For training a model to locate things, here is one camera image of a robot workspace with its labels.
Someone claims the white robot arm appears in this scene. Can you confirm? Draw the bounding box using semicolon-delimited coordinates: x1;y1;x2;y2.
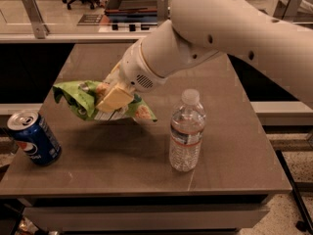
105;0;313;108

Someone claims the metal railing bracket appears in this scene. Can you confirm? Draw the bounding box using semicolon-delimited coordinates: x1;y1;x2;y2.
22;0;50;39
273;0;302;24
156;0;168;25

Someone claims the clear plastic water bottle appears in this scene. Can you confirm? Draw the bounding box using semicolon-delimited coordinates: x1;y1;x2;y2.
169;89;206;172

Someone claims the dark open tray box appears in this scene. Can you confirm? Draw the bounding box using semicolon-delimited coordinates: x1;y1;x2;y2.
105;0;159;16

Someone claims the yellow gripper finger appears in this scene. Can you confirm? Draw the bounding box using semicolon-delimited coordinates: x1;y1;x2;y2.
103;63;121;85
96;83;134;113

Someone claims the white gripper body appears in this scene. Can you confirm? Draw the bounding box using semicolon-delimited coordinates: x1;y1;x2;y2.
119;39;166;92

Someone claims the right metal railing bracket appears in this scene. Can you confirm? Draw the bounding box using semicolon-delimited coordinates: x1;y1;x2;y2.
273;0;302;24

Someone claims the blue pepsi can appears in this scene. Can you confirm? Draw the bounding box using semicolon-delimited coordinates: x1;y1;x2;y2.
7;110;62;165

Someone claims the middle metal railing bracket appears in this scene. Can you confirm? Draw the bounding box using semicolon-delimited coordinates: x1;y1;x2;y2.
156;0;168;25

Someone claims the left metal railing bracket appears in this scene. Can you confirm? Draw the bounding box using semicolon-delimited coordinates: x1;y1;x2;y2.
22;0;50;39

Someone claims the green rice chip bag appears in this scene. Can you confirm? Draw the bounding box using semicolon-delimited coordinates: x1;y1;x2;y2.
53;80;157;121

